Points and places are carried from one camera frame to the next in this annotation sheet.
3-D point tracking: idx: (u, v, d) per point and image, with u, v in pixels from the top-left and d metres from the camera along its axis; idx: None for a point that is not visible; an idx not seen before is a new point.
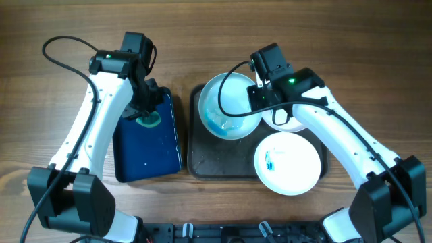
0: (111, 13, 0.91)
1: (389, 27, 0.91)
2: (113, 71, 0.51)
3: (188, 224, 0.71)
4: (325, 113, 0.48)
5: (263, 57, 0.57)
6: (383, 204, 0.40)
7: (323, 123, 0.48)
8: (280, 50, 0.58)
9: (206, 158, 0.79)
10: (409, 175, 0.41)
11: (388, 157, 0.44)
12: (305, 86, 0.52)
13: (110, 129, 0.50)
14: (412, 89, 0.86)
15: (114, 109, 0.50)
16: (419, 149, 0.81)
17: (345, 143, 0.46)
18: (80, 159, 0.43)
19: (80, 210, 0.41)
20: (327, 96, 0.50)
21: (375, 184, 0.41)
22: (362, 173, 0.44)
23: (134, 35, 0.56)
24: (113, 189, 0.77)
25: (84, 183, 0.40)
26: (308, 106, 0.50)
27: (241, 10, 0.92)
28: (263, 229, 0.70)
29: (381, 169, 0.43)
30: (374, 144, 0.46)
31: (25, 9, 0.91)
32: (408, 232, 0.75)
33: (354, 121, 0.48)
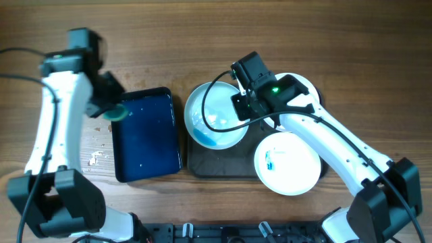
0: (111, 13, 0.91)
1: (389, 27, 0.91)
2: (65, 69, 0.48)
3: (188, 224, 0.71)
4: (312, 120, 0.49)
5: (244, 67, 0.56)
6: (381, 207, 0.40)
7: (312, 132, 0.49)
8: (260, 59, 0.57)
9: (206, 158, 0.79)
10: (403, 177, 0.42)
11: (381, 161, 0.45)
12: (289, 95, 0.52)
13: (79, 125, 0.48)
14: (412, 89, 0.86)
15: (78, 105, 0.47)
16: (418, 149, 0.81)
17: (336, 151, 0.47)
18: (54, 158, 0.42)
19: (70, 208, 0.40)
20: (312, 104, 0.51)
21: (372, 192, 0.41)
22: (356, 180, 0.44)
23: (78, 30, 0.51)
24: (113, 189, 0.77)
25: (65, 179, 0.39)
26: (295, 115, 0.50)
27: (241, 10, 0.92)
28: (263, 229, 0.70)
29: (374, 174, 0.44)
30: (364, 149, 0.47)
31: (24, 9, 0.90)
32: (408, 232, 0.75)
33: (341, 127, 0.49)
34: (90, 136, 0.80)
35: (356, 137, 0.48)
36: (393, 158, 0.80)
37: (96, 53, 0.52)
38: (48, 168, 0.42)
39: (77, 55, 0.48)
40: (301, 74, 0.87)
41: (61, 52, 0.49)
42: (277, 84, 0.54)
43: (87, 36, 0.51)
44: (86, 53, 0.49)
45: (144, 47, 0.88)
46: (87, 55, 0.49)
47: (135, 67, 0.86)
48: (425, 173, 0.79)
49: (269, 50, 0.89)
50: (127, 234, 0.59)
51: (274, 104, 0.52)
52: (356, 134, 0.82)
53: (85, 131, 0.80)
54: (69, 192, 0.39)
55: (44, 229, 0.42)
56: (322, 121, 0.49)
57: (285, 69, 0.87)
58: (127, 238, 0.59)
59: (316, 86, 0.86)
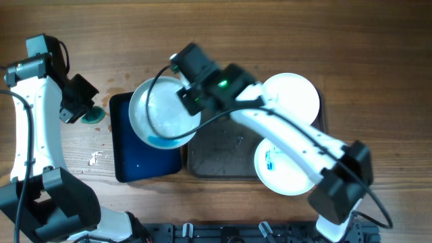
0: (111, 13, 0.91)
1: (389, 28, 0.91)
2: (30, 75, 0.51)
3: (188, 224, 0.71)
4: (264, 114, 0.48)
5: (183, 61, 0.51)
6: (339, 189, 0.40)
7: (265, 126, 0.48)
8: (198, 50, 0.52)
9: (206, 158, 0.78)
10: (357, 159, 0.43)
11: (335, 146, 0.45)
12: (238, 89, 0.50)
13: (56, 126, 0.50)
14: (412, 89, 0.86)
15: (50, 106, 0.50)
16: (418, 148, 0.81)
17: (294, 145, 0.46)
18: (38, 161, 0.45)
19: (63, 208, 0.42)
20: (263, 95, 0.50)
21: (329, 180, 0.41)
22: (314, 170, 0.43)
23: (36, 38, 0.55)
24: (113, 189, 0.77)
25: (52, 178, 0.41)
26: (247, 109, 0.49)
27: (241, 10, 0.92)
28: (263, 229, 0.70)
29: (331, 162, 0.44)
30: (318, 136, 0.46)
31: (25, 9, 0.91)
32: (408, 232, 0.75)
33: (293, 117, 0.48)
34: (90, 136, 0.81)
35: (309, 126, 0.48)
36: (393, 158, 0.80)
37: (59, 58, 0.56)
38: (34, 171, 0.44)
39: (39, 59, 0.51)
40: (301, 74, 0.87)
41: (23, 61, 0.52)
42: (221, 76, 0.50)
43: (45, 43, 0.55)
44: (48, 57, 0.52)
45: (144, 47, 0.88)
46: (49, 58, 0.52)
47: (135, 67, 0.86)
48: (426, 173, 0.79)
49: (269, 50, 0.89)
50: (127, 232, 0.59)
51: (224, 100, 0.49)
52: (356, 134, 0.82)
53: (85, 131, 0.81)
54: (59, 190, 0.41)
55: (40, 233, 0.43)
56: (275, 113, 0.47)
57: (285, 69, 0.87)
58: (127, 236, 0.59)
59: (316, 86, 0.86)
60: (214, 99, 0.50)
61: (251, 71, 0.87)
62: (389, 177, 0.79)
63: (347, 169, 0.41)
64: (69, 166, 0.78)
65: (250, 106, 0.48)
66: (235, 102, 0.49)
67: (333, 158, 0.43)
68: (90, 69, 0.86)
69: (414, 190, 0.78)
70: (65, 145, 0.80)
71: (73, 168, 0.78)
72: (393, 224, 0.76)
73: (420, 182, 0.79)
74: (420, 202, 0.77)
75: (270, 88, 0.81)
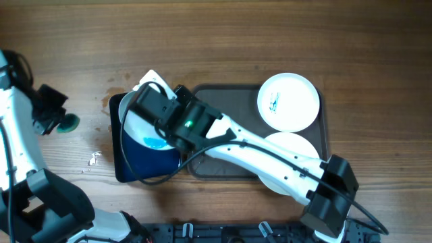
0: (111, 13, 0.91)
1: (389, 28, 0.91)
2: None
3: (188, 224, 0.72)
4: (239, 146, 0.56)
5: (144, 104, 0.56)
6: (328, 207, 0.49)
7: (244, 158, 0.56)
8: (154, 91, 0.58)
9: (206, 158, 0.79)
10: (338, 175, 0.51)
11: (315, 167, 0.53)
12: (204, 125, 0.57)
13: (31, 132, 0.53)
14: (412, 89, 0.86)
15: (21, 115, 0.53)
16: (418, 148, 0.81)
17: (272, 171, 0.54)
18: (19, 167, 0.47)
19: (55, 208, 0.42)
20: (231, 127, 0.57)
21: (318, 203, 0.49)
22: (300, 193, 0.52)
23: None
24: (113, 189, 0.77)
25: (36, 180, 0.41)
26: (220, 146, 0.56)
27: (241, 10, 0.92)
28: (263, 229, 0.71)
29: (314, 183, 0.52)
30: (295, 159, 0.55)
31: (25, 9, 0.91)
32: (408, 233, 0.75)
33: (267, 144, 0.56)
34: (90, 136, 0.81)
35: (283, 149, 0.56)
36: (393, 158, 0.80)
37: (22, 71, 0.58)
38: (16, 177, 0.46)
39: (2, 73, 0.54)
40: (301, 74, 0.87)
41: None
42: (184, 117, 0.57)
43: (3, 56, 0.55)
44: (11, 69, 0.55)
45: (144, 47, 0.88)
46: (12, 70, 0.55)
47: (135, 67, 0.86)
48: (426, 173, 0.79)
49: (269, 50, 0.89)
50: (125, 229, 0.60)
51: (194, 140, 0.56)
52: (356, 134, 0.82)
53: (85, 131, 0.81)
54: (46, 192, 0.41)
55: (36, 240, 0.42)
56: (248, 145, 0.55)
57: (285, 69, 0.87)
58: (126, 232, 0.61)
59: (316, 86, 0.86)
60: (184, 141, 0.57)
61: (251, 71, 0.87)
62: (389, 177, 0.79)
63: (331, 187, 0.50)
64: (69, 166, 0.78)
65: (221, 142, 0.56)
66: (204, 140, 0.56)
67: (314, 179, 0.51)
68: (90, 69, 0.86)
69: (414, 190, 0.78)
70: (65, 145, 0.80)
71: (72, 168, 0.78)
72: (393, 224, 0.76)
73: (420, 183, 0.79)
74: (420, 202, 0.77)
75: (269, 88, 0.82)
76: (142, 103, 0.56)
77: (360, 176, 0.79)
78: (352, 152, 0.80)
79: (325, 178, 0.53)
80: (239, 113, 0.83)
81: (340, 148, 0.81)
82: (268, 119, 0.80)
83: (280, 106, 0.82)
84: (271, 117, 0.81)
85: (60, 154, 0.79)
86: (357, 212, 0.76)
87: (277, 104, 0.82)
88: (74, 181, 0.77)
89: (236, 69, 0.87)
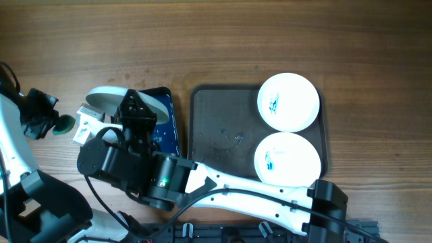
0: (111, 13, 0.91)
1: (389, 27, 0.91)
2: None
3: (188, 224, 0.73)
4: (221, 194, 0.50)
5: (113, 171, 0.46)
6: (326, 237, 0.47)
7: (229, 204, 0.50)
8: (120, 152, 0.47)
9: (206, 158, 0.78)
10: (327, 200, 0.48)
11: (302, 196, 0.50)
12: (180, 178, 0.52)
13: (19, 133, 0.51)
14: (412, 89, 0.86)
15: (9, 117, 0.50)
16: (418, 148, 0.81)
17: (262, 213, 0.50)
18: (13, 171, 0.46)
19: (52, 210, 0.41)
20: (208, 175, 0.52)
21: (314, 236, 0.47)
22: (295, 228, 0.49)
23: None
24: (113, 189, 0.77)
25: (30, 182, 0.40)
26: (203, 198, 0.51)
27: (241, 10, 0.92)
28: (263, 229, 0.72)
29: (306, 214, 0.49)
30: (281, 193, 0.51)
31: (25, 9, 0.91)
32: (408, 233, 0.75)
33: (247, 185, 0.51)
34: None
35: (266, 185, 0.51)
36: (394, 158, 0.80)
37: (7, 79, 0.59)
38: (10, 181, 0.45)
39: None
40: (301, 74, 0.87)
41: None
42: (156, 173, 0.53)
43: None
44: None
45: (144, 47, 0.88)
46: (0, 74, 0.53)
47: (135, 67, 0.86)
48: (426, 173, 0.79)
49: (269, 50, 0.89)
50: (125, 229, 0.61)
51: (175, 200, 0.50)
52: (356, 134, 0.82)
53: None
54: (42, 193, 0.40)
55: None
56: (230, 191, 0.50)
57: (285, 69, 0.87)
58: (124, 231, 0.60)
59: (316, 86, 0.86)
60: (164, 202, 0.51)
61: (250, 71, 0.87)
62: (389, 177, 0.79)
63: (323, 215, 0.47)
64: (69, 166, 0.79)
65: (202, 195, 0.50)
66: (183, 198, 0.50)
67: (306, 210, 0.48)
68: (90, 69, 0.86)
69: (414, 190, 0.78)
70: (65, 145, 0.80)
71: (73, 168, 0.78)
72: (393, 224, 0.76)
73: (420, 182, 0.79)
74: (420, 202, 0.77)
75: (269, 88, 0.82)
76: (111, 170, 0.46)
77: (360, 176, 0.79)
78: (352, 152, 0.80)
79: (315, 205, 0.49)
80: (239, 113, 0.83)
81: (340, 148, 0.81)
82: (268, 119, 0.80)
83: (280, 106, 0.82)
84: (271, 117, 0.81)
85: (60, 154, 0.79)
86: (356, 213, 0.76)
87: (277, 104, 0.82)
88: (74, 181, 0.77)
89: (236, 69, 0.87)
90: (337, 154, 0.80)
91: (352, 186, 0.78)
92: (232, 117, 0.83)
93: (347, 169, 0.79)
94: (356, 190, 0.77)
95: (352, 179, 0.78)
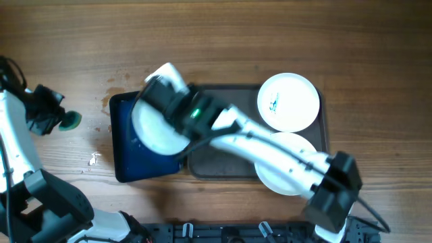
0: (111, 13, 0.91)
1: (389, 27, 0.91)
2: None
3: (188, 224, 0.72)
4: (244, 137, 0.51)
5: (148, 98, 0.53)
6: (331, 202, 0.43)
7: (250, 148, 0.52)
8: (156, 85, 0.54)
9: (206, 158, 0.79)
10: (343, 171, 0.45)
11: (320, 161, 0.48)
12: (212, 114, 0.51)
13: (25, 136, 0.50)
14: (412, 88, 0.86)
15: (15, 117, 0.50)
16: (418, 148, 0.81)
17: (277, 164, 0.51)
18: (16, 170, 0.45)
19: (53, 208, 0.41)
20: (238, 119, 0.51)
21: (321, 197, 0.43)
22: (305, 185, 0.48)
23: None
24: (113, 189, 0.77)
25: (33, 181, 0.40)
26: (227, 137, 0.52)
27: (241, 10, 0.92)
28: (263, 229, 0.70)
29: (320, 177, 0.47)
30: (301, 153, 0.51)
31: (23, 9, 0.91)
32: (408, 232, 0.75)
33: (271, 137, 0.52)
34: (90, 136, 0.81)
35: (287, 143, 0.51)
36: (394, 158, 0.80)
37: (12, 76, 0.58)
38: (15, 180, 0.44)
39: None
40: (300, 74, 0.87)
41: None
42: (190, 104, 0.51)
43: None
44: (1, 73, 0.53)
45: (144, 47, 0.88)
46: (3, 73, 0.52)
47: (135, 67, 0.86)
48: (426, 173, 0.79)
49: (269, 50, 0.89)
50: (125, 229, 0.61)
51: (201, 131, 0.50)
52: (356, 134, 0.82)
53: (85, 131, 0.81)
54: (45, 193, 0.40)
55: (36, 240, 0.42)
56: (254, 136, 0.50)
57: (285, 69, 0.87)
58: (125, 231, 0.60)
59: (316, 86, 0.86)
60: (191, 131, 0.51)
61: (251, 71, 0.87)
62: (389, 177, 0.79)
63: (335, 182, 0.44)
64: (69, 166, 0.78)
65: (228, 132, 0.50)
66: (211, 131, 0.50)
67: (319, 173, 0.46)
68: (90, 69, 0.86)
69: (414, 190, 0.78)
70: (65, 145, 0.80)
71: (72, 168, 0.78)
72: (393, 224, 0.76)
73: (420, 182, 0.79)
74: (420, 202, 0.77)
75: (269, 89, 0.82)
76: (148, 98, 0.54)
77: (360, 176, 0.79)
78: (352, 152, 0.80)
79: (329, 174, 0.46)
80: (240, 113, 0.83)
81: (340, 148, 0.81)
82: (268, 119, 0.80)
83: (280, 106, 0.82)
84: (271, 117, 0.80)
85: (60, 154, 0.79)
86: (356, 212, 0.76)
87: (277, 104, 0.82)
88: (74, 181, 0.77)
89: (236, 69, 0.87)
90: None
91: None
92: None
93: None
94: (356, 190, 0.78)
95: None
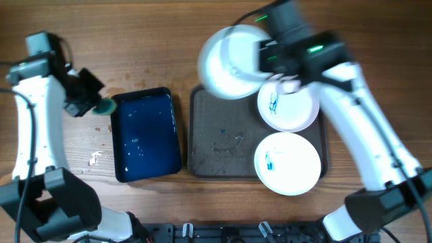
0: (111, 13, 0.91)
1: (389, 27, 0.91)
2: (33, 75, 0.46)
3: (188, 224, 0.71)
4: (350, 99, 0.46)
5: (273, 13, 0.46)
6: (395, 204, 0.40)
7: (348, 113, 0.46)
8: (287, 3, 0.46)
9: (206, 158, 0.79)
10: (424, 183, 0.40)
11: (408, 165, 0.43)
12: (330, 55, 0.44)
13: (60, 127, 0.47)
14: (412, 89, 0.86)
15: (54, 106, 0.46)
16: (418, 149, 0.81)
17: (370, 144, 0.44)
18: (40, 163, 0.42)
19: (63, 207, 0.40)
20: (354, 79, 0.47)
21: (389, 192, 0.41)
22: (381, 181, 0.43)
23: (37, 34, 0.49)
24: (113, 189, 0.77)
25: (55, 177, 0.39)
26: (333, 89, 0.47)
27: (241, 10, 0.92)
28: (263, 229, 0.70)
29: (400, 177, 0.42)
30: (397, 146, 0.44)
31: (24, 9, 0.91)
32: (408, 232, 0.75)
33: (377, 115, 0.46)
34: (91, 136, 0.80)
35: (391, 131, 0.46)
36: None
37: (61, 57, 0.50)
38: (36, 171, 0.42)
39: (42, 58, 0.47)
40: None
41: (27, 60, 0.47)
42: (323, 40, 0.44)
43: (45, 40, 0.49)
44: (50, 56, 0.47)
45: (144, 47, 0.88)
46: (51, 55, 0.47)
47: (135, 67, 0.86)
48: None
49: None
50: (127, 234, 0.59)
51: (309, 64, 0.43)
52: None
53: (86, 131, 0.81)
54: (60, 191, 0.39)
55: (42, 233, 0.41)
56: (361, 103, 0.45)
57: None
58: (127, 237, 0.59)
59: None
60: (295, 68, 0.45)
61: None
62: None
63: (414, 193, 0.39)
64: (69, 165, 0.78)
65: (343, 88, 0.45)
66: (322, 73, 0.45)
67: (404, 173, 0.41)
68: (90, 69, 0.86)
69: None
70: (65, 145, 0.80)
71: (73, 168, 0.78)
72: (393, 224, 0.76)
73: None
74: None
75: (270, 88, 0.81)
76: (269, 14, 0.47)
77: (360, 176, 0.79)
78: None
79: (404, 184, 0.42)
80: (240, 113, 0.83)
81: (341, 148, 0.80)
82: (268, 119, 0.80)
83: (280, 106, 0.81)
84: (271, 117, 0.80)
85: None
86: None
87: (277, 104, 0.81)
88: None
89: None
90: (336, 154, 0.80)
91: (352, 186, 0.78)
92: (232, 117, 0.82)
93: (347, 170, 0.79)
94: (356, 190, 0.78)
95: (352, 179, 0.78)
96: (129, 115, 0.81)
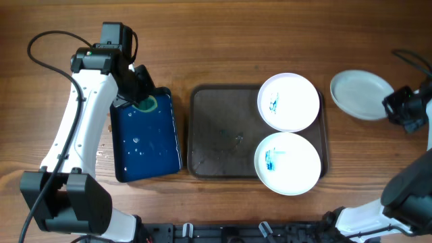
0: (111, 13, 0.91)
1: (388, 28, 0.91)
2: (96, 67, 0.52)
3: (188, 224, 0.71)
4: None
5: None
6: None
7: None
8: None
9: (206, 158, 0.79)
10: None
11: None
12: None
13: (98, 130, 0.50)
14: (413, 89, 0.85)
15: (100, 107, 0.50)
16: (418, 149, 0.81)
17: None
18: (70, 159, 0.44)
19: (77, 211, 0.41)
20: None
21: None
22: None
23: (112, 26, 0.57)
24: (113, 189, 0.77)
25: (77, 183, 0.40)
26: None
27: (241, 10, 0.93)
28: (263, 229, 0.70)
29: None
30: None
31: (25, 10, 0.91)
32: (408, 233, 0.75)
33: None
34: None
35: None
36: (394, 158, 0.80)
37: (125, 52, 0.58)
38: (63, 167, 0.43)
39: (108, 54, 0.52)
40: (302, 73, 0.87)
41: (93, 50, 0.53)
42: None
43: (118, 34, 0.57)
44: (115, 54, 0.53)
45: (144, 47, 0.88)
46: (117, 55, 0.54)
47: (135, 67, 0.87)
48: None
49: (269, 50, 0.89)
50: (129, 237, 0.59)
51: None
52: (356, 134, 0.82)
53: None
54: (77, 198, 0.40)
55: (50, 225, 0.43)
56: None
57: (285, 69, 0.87)
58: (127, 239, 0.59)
59: (316, 86, 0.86)
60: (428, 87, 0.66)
61: (251, 71, 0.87)
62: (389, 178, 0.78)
63: None
64: None
65: None
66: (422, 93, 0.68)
67: None
68: None
69: None
70: None
71: None
72: None
73: None
74: None
75: (270, 89, 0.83)
76: None
77: (360, 176, 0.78)
78: (352, 152, 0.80)
79: None
80: (240, 113, 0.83)
81: (341, 148, 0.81)
82: (268, 118, 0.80)
83: (280, 106, 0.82)
84: (271, 117, 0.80)
85: None
86: None
87: (277, 104, 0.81)
88: None
89: (236, 69, 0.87)
90: (336, 153, 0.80)
91: (353, 186, 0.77)
92: (233, 117, 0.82)
93: (347, 170, 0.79)
94: (358, 190, 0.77)
95: (352, 179, 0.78)
96: (129, 115, 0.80)
